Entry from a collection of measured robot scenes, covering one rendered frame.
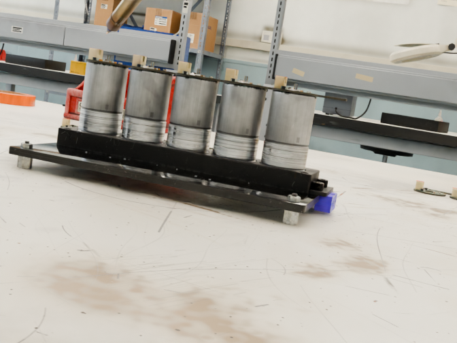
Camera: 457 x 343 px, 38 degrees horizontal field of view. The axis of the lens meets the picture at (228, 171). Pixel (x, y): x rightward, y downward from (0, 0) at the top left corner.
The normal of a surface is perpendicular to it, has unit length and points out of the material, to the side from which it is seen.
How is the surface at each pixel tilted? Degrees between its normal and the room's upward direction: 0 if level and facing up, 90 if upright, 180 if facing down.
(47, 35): 90
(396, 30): 90
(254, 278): 0
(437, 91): 90
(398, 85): 90
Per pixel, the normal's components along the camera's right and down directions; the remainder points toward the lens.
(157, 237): 0.15, -0.98
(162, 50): -0.32, 0.07
